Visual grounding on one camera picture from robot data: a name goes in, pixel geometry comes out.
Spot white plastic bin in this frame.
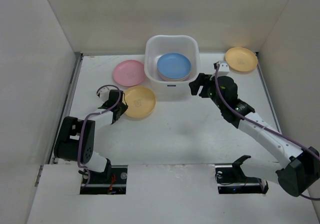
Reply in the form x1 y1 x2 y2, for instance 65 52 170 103
144 35 201 101

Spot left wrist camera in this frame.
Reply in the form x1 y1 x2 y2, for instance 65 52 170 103
96 87 110 99

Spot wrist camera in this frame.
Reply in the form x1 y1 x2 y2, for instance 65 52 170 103
213 60 230 77
96 87 110 99

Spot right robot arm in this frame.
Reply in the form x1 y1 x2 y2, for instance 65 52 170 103
189 73 320 197

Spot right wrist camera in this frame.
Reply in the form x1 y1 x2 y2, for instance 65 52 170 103
213 60 230 77

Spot yellow plate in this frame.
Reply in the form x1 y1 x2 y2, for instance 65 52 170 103
122 86 157 119
225 47 258 72

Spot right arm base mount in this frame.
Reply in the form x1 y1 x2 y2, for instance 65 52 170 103
214 155 269 195

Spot blue plate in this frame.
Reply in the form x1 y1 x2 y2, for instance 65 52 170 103
157 52 192 80

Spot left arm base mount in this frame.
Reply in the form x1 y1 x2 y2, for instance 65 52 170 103
79 165 128 195

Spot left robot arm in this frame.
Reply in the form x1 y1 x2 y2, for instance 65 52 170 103
53 89 128 182

